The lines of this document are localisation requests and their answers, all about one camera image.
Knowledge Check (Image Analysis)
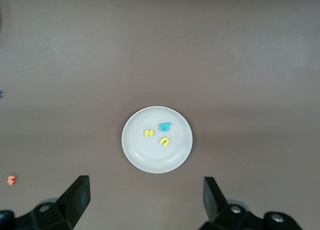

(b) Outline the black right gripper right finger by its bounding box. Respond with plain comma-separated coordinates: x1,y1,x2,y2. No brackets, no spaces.
197,176,303,230

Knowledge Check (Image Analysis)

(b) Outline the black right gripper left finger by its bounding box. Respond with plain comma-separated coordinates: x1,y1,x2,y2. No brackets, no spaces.
0,175,91,230

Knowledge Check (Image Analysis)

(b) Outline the teal foam letter g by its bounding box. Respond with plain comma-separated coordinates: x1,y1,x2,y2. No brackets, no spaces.
158,122,172,133

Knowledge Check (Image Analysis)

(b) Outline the beige round plate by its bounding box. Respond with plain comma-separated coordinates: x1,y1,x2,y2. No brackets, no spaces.
121,105,194,175

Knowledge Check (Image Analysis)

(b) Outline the brown table cover sheet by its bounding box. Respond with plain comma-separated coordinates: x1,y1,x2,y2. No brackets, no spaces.
0,0,320,230

